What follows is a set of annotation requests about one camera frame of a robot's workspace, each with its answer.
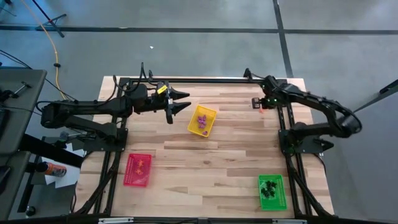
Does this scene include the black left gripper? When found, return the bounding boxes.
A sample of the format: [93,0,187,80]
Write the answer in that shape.
[146,80,192,116]

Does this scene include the green plastic basket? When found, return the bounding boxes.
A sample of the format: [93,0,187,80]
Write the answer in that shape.
[258,174,288,212]

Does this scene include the orange black spray can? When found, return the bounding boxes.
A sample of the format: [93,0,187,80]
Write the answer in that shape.
[36,161,68,178]

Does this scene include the black handle metal tool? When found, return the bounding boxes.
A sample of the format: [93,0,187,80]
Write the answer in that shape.
[0,80,32,102]

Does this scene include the silver metal bracket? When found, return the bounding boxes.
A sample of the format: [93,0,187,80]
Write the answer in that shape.
[272,218,308,224]
[98,217,134,224]

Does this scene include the black tripod legs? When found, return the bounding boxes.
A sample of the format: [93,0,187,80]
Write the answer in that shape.
[30,0,68,39]

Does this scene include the black table leg beam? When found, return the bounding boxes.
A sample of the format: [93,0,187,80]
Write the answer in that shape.
[18,133,85,169]

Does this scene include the black front crossbar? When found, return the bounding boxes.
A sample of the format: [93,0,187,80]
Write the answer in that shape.
[0,213,398,224]

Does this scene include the grey side table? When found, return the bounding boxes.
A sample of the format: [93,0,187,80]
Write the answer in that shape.
[0,68,48,220]

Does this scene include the black aluminium table frame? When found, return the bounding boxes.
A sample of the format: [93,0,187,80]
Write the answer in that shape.
[73,76,335,218]

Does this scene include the yellow plastic basket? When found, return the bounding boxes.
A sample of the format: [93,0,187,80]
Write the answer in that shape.
[187,105,218,138]

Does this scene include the yellow cable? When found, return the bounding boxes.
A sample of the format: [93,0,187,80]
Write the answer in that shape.
[19,0,77,130]

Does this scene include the red plastic basket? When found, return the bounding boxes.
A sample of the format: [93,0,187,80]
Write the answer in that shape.
[123,153,153,188]

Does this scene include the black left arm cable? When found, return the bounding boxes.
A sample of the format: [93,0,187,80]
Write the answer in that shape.
[112,62,160,101]

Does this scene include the grey cabinet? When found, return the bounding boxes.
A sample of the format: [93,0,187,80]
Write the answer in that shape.
[331,79,398,222]

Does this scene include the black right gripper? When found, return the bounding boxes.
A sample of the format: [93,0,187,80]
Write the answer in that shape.
[251,95,280,110]

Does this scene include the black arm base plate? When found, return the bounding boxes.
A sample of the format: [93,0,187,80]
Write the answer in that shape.
[83,127,129,153]
[278,128,325,154]

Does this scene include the white paper sheets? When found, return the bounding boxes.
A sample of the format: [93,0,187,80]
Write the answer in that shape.
[41,141,85,190]

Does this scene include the black floor cable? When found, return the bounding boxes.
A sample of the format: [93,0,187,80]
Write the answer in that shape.
[0,49,103,108]

